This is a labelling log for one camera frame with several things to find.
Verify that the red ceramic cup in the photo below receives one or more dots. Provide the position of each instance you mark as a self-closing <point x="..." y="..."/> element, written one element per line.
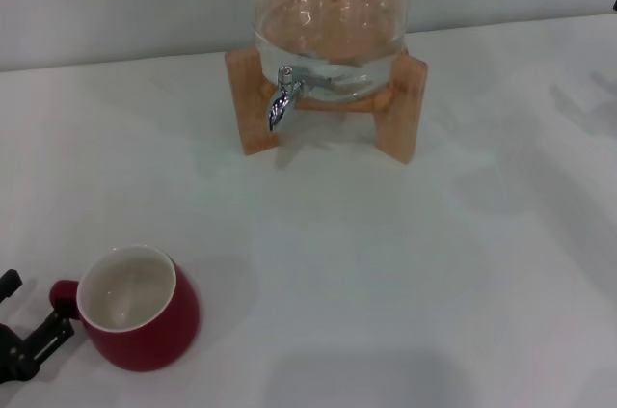
<point x="159" y="321"/>

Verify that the wooden dispenser stand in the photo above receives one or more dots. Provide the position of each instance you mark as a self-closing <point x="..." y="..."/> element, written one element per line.
<point x="402" y="109"/>

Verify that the chrome faucet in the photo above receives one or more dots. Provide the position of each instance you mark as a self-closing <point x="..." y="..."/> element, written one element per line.
<point x="280" y="104"/>

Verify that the glass water dispenser jar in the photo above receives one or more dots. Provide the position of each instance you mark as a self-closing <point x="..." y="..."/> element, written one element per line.
<point x="332" y="17"/>

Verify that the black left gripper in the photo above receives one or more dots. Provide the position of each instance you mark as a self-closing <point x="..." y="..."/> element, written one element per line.
<point x="9" y="355"/>

